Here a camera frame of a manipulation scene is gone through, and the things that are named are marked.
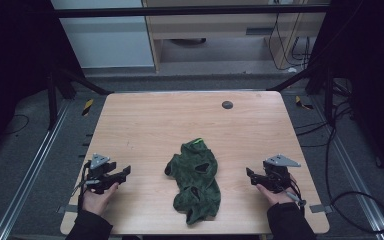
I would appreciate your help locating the person's right hand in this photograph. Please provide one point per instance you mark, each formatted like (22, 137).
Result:
(277, 197)

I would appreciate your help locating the aluminium floor rail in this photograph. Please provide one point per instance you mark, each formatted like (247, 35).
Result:
(353, 170)
(30, 170)

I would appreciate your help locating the yellow black striped tape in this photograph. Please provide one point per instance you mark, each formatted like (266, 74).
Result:
(302, 103)
(87, 107)

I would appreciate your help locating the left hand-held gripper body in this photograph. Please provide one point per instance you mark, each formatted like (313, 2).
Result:
(100, 170)

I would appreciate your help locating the grey round table grommet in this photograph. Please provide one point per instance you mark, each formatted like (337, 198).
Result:
(227, 105)

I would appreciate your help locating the white cabinet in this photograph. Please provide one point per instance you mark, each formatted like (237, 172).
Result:
(106, 36)

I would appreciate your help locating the person's left hand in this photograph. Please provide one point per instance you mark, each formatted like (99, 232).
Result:
(97, 200)

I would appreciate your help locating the black metal frame bar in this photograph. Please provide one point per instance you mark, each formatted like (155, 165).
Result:
(186, 11)

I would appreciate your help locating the dark green garment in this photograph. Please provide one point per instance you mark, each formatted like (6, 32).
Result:
(195, 181)

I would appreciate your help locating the black metal stand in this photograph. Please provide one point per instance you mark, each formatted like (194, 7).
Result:
(316, 80)
(60, 86)

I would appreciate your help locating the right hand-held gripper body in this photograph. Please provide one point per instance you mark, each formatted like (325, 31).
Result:
(275, 174)

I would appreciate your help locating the grey tape strip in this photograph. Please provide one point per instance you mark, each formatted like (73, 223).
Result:
(320, 209)
(66, 209)

